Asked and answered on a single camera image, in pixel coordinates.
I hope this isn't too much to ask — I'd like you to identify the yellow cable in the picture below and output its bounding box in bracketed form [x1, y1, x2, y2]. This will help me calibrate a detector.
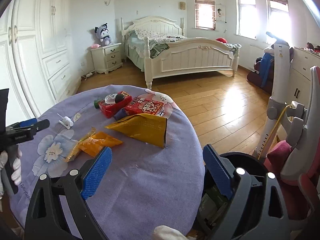
[257, 103, 293, 160]

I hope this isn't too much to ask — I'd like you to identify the white-gloved left hand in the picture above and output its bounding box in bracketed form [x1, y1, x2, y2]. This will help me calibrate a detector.
[0, 149, 22, 186]

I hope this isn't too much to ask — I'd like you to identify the clothes pile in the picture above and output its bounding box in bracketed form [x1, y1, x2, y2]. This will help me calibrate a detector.
[247, 45, 274, 94]

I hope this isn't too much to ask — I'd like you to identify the grey plush toy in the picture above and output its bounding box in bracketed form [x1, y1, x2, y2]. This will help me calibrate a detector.
[94, 23, 112, 46]

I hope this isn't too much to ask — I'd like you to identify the red candy box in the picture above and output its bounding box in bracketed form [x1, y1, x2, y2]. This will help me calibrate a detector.
[99, 91, 132, 119]
[124, 97, 164, 115]

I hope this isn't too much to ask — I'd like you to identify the white dresser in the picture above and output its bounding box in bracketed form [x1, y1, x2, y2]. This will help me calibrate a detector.
[287, 47, 319, 107]

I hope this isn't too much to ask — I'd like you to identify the yellow mailer bag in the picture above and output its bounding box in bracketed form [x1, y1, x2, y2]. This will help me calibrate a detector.
[105, 113, 168, 148]

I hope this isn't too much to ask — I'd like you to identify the red candy box front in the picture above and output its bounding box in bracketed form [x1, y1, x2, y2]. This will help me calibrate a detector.
[124, 97, 164, 115]

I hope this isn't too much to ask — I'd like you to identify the black mouse in blister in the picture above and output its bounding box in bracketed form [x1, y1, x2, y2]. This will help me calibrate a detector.
[104, 93, 125, 105]

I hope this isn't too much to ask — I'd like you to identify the red candy box rear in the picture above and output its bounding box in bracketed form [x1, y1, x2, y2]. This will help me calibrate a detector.
[99, 91, 132, 119]

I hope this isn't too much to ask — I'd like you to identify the green gum pack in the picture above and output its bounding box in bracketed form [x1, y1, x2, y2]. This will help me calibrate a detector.
[94, 100, 101, 109]

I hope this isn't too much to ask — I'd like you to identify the orange plastic wrapper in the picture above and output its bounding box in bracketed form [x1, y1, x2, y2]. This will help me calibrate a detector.
[66, 127, 123, 163]

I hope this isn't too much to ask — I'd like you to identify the white wardrobe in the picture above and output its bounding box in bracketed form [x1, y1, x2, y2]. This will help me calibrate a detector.
[1, 0, 80, 124]

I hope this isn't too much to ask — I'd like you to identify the white-gloved right hand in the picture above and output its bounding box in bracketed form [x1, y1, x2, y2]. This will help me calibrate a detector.
[151, 225, 188, 240]

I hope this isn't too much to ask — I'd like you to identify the black trash bin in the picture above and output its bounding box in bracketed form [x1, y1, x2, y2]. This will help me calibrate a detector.
[193, 152, 267, 239]

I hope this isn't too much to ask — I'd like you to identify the white nightstand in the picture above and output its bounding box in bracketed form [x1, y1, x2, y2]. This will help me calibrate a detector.
[91, 43, 123, 74]

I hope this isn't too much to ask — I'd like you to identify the red office chair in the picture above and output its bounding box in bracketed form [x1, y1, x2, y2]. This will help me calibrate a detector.
[264, 66, 319, 230]

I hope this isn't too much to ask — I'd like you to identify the white wooden bed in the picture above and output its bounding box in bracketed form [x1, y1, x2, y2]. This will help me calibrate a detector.
[121, 16, 241, 89]

